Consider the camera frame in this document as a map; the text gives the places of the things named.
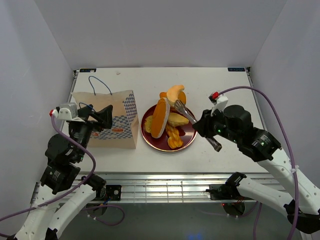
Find yellow flat bread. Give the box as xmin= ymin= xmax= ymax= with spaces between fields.
xmin=167 ymin=112 xmax=189 ymax=127

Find green speckled bread slice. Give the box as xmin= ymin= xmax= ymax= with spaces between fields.
xmin=144 ymin=115 xmax=153 ymax=133

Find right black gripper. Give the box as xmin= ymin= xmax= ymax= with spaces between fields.
xmin=191 ymin=106 xmax=240 ymax=144

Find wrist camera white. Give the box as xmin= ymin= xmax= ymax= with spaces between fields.
xmin=49 ymin=102 xmax=81 ymax=121
xmin=208 ymin=92 xmax=229 ymax=117

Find paper bag with blue checks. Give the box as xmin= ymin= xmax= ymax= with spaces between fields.
xmin=71 ymin=75 xmax=139 ymax=149

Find purple cable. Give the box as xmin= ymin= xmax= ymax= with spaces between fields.
xmin=199 ymin=85 xmax=300 ymax=240
xmin=0 ymin=116 xmax=126 ymax=237

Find aluminium frame rail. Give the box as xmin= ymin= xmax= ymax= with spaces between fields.
xmin=31 ymin=172 xmax=301 ymax=205

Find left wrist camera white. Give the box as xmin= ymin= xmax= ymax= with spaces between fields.
xmin=49 ymin=102 xmax=81 ymax=121

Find long orange bread loaf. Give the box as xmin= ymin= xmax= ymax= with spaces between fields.
xmin=151 ymin=97 xmax=171 ymax=139

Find metal serving tongs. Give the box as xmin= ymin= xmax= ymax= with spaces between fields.
xmin=174 ymin=99 xmax=222 ymax=152

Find orange round bun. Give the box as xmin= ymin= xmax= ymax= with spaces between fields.
xmin=178 ymin=91 xmax=187 ymax=105
xmin=159 ymin=92 xmax=167 ymax=98

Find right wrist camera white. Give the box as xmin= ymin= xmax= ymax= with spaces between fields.
xmin=208 ymin=92 xmax=229 ymax=117

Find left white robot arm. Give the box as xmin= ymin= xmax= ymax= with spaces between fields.
xmin=8 ymin=102 xmax=113 ymax=240

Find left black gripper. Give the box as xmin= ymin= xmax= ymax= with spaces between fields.
xmin=71 ymin=103 xmax=114 ymax=161

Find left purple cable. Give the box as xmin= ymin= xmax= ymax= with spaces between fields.
xmin=0 ymin=116 xmax=126 ymax=237

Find orange twisted bread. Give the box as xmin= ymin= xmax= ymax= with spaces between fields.
xmin=165 ymin=124 xmax=184 ymax=149

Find tan croissant bread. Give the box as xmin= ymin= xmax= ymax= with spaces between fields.
xmin=166 ymin=84 xmax=185 ymax=107

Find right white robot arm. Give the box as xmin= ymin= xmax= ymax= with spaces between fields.
xmin=192 ymin=105 xmax=320 ymax=234

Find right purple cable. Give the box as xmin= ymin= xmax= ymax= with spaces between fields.
xmin=199 ymin=85 xmax=300 ymax=240

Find dark red round plate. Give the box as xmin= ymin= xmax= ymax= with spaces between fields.
xmin=140 ymin=105 xmax=197 ymax=153

